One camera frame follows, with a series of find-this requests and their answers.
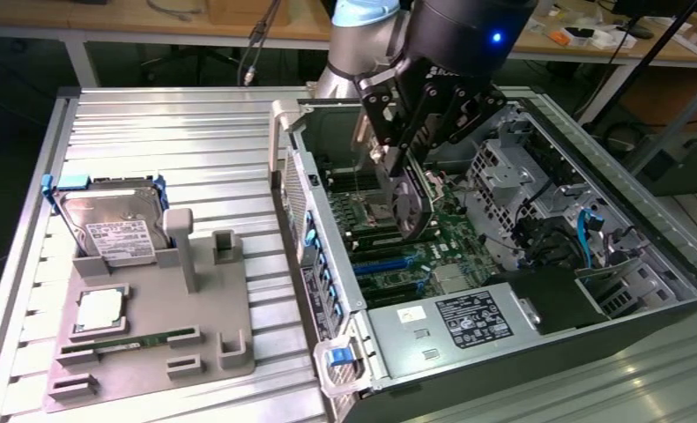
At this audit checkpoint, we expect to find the CPU socket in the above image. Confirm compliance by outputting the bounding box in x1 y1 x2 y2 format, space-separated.
356 193 396 230

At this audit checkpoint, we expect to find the wooden desk white frame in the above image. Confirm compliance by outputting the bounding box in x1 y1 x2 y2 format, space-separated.
497 0 697 124
0 0 335 89

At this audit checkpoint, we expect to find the perforated metal disk bay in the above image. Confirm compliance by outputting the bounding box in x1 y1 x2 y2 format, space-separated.
464 109 567 230

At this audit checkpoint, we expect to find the hard disk with blue carrier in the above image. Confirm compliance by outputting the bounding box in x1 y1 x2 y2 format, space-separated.
40 174 171 268

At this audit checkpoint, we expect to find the blue data wire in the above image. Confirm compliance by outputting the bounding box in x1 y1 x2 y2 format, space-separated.
573 206 605 272

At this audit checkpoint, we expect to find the black plastic air shroud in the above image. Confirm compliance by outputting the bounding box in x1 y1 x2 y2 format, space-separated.
483 268 612 336

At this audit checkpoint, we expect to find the gray power supply unit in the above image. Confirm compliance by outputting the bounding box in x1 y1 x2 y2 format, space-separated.
364 284 541 382

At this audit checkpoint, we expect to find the gray plastic parts rack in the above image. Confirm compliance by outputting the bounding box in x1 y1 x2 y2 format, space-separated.
40 206 259 414

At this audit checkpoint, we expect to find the black graphics card metal bracket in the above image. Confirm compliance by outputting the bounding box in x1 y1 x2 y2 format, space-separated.
352 109 447 242

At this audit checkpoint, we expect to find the blue expansion slot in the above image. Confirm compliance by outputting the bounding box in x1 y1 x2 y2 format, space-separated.
352 256 413 275

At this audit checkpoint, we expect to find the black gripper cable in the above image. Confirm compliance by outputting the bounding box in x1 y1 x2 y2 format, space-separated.
239 0 284 87

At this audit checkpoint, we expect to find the green motherboard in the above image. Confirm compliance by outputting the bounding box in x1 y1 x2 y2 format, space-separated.
315 149 505 312

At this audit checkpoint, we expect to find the gray metal disk bay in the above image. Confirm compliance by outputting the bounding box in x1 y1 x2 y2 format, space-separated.
575 257 679 319

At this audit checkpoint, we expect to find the silver CPU chip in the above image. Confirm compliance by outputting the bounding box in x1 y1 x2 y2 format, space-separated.
75 290 127 331

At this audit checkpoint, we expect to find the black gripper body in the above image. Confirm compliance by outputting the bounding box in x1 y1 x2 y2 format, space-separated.
392 0 539 89

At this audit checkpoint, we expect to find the black wire bundle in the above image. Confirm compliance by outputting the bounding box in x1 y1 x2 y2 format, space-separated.
509 206 596 270

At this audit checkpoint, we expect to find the black stand pole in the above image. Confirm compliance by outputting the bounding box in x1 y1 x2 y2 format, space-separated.
576 0 697 122

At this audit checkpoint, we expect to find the black office chair base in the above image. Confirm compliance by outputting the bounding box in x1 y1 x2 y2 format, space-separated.
140 43 244 83

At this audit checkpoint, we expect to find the black expansion slot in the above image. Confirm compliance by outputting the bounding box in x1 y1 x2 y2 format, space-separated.
363 284 417 308

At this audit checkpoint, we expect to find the green RAM stick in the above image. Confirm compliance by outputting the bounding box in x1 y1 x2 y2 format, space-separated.
59 328 200 356

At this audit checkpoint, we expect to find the black RAM slot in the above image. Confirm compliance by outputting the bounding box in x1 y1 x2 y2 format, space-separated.
345 226 405 243
351 237 441 256

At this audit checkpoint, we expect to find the black and silver PC case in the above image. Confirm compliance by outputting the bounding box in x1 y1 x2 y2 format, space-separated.
268 94 697 423

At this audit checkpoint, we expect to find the silver chipset heatsink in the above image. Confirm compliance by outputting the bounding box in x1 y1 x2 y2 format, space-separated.
432 265 468 295

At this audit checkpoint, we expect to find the white plastic holder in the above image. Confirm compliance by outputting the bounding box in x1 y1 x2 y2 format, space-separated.
561 26 619 48

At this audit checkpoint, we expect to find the dark gray equipment box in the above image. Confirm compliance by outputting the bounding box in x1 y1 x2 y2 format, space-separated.
641 136 697 197

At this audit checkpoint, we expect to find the black monitor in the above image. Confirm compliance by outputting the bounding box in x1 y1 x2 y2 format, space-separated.
597 0 697 40

